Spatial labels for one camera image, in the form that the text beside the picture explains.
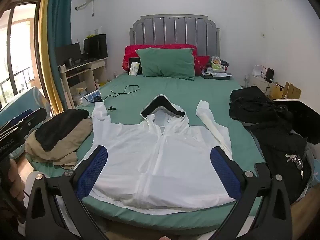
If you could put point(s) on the small red pillow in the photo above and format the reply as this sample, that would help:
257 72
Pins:
201 63

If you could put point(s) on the green snack bag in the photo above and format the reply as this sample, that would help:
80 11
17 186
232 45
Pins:
216 65

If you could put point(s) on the black coat with grey trim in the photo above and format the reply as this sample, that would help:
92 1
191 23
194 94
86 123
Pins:
280 150

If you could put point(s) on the teal curtain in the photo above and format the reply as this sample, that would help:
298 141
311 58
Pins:
60 12

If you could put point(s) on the black speaker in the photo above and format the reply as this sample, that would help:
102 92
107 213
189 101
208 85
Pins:
269 75

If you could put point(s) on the large red pillow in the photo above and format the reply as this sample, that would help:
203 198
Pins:
130 52

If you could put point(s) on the bunch of keys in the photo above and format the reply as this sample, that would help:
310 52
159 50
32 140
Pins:
296 160

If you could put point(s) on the black folded garment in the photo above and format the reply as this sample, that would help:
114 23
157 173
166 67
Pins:
60 127

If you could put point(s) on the teal printed box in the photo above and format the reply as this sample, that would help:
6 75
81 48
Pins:
25 100

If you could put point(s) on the light wooden desk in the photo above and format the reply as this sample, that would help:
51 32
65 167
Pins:
97 66

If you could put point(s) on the small cardboard box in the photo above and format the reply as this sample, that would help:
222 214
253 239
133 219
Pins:
277 92

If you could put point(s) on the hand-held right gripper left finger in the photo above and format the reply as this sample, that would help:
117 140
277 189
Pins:
93 172

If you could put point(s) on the balcony glass door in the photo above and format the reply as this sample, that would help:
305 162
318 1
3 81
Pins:
10 55

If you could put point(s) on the black power adapter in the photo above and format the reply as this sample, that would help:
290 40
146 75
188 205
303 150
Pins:
99 99

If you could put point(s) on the grey padded headboard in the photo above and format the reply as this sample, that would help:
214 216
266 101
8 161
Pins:
175 30

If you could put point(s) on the black computer tower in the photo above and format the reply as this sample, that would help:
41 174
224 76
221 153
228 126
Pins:
97 46

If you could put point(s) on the bed with green sheet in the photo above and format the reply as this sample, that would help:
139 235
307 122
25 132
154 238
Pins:
200 97

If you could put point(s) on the white nightstand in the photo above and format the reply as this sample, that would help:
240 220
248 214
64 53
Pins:
257 82

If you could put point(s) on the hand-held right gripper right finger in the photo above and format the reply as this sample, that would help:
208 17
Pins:
225 172

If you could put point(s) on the white blue power strip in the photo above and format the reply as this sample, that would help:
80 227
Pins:
93 96

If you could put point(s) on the large cardboard box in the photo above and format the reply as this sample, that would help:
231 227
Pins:
292 91

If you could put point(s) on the person's left hand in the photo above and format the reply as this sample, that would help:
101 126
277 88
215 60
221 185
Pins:
15 177

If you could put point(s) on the black flat board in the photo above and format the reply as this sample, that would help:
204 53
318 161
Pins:
300 120

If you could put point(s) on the green pillow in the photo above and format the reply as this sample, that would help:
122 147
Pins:
165 62

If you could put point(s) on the white paper box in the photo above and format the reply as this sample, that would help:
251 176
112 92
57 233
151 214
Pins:
258 70

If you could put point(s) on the white hooded jacket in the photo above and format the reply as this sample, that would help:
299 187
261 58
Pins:
150 160

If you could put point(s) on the person's left forearm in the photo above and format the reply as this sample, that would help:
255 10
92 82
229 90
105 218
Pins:
7 220

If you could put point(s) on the black monitor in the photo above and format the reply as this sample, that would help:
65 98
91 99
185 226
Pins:
67 52

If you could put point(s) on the black jacket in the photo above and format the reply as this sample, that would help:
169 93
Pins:
255 105

